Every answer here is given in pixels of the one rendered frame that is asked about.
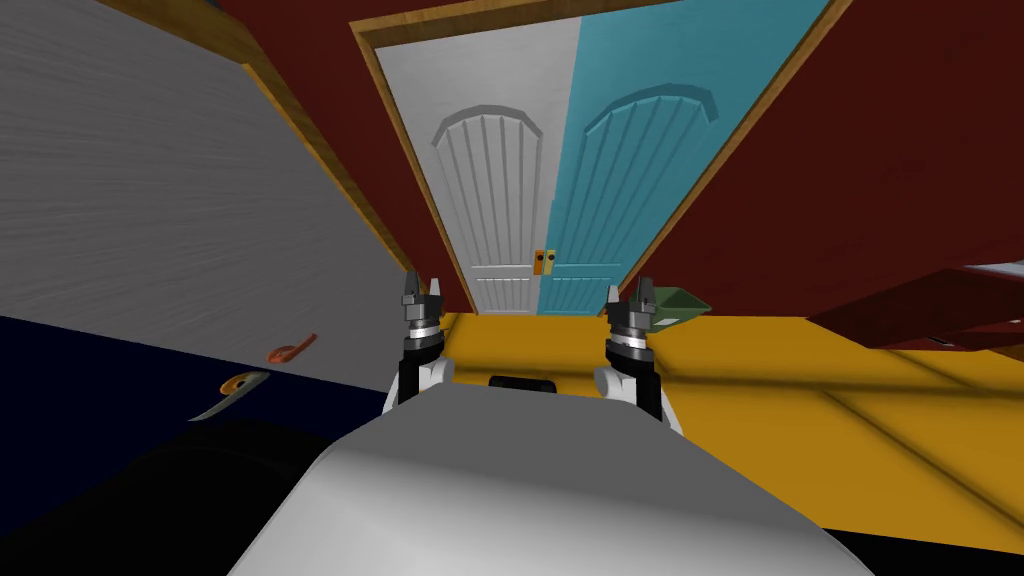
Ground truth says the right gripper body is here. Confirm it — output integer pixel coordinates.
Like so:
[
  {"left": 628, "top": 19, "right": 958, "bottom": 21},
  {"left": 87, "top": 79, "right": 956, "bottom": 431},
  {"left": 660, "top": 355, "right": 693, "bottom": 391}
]
[{"left": 604, "top": 299, "right": 660, "bottom": 331}]

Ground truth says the dark red furniture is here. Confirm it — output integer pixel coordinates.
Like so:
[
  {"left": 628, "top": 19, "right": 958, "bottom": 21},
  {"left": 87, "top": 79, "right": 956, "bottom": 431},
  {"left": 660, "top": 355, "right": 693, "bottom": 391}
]
[{"left": 806, "top": 261, "right": 1024, "bottom": 353}]

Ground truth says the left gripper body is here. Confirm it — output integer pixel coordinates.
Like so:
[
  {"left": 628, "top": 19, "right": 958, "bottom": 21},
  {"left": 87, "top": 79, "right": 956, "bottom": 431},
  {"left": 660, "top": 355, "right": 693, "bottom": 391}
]
[{"left": 400, "top": 291, "right": 446, "bottom": 325}]

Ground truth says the white panelled door leaf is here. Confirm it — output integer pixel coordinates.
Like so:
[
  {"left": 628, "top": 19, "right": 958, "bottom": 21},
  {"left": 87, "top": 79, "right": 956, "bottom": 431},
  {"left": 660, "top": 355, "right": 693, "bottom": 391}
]
[{"left": 374, "top": 17, "right": 583, "bottom": 316}]

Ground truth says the red-orange lever handle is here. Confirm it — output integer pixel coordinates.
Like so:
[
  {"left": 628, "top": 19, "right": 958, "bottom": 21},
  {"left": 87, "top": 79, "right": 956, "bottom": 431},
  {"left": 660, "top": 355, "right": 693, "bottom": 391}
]
[{"left": 267, "top": 333, "right": 320, "bottom": 366}]

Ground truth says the navy door leaf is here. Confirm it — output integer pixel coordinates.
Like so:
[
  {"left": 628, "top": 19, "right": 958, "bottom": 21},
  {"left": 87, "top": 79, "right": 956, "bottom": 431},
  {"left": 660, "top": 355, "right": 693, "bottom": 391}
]
[{"left": 0, "top": 315, "right": 393, "bottom": 547}]

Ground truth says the orange and grey lever handle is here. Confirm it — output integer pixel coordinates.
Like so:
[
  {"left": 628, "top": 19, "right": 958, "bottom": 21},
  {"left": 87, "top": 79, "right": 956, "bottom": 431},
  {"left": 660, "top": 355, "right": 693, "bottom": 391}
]
[{"left": 188, "top": 370, "right": 272, "bottom": 424}]

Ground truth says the green box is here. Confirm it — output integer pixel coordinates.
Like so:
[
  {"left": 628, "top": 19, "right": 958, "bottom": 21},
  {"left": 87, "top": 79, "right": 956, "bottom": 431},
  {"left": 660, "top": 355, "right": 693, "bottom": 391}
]
[{"left": 646, "top": 287, "right": 713, "bottom": 334}]

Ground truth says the teal panelled door leaf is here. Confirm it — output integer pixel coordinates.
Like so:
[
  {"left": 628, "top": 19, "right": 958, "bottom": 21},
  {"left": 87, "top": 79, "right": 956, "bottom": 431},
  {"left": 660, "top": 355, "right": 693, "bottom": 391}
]
[{"left": 536, "top": 0, "right": 833, "bottom": 318}]

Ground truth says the grey door leaf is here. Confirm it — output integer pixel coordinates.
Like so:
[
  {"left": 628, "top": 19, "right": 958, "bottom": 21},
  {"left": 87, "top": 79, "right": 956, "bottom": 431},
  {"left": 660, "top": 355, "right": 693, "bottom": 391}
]
[{"left": 0, "top": 0, "right": 418, "bottom": 394}]

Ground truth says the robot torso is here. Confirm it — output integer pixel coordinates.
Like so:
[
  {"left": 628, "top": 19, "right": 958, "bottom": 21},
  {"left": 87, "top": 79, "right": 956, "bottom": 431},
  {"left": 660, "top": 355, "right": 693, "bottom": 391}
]
[{"left": 227, "top": 373, "right": 875, "bottom": 576}]

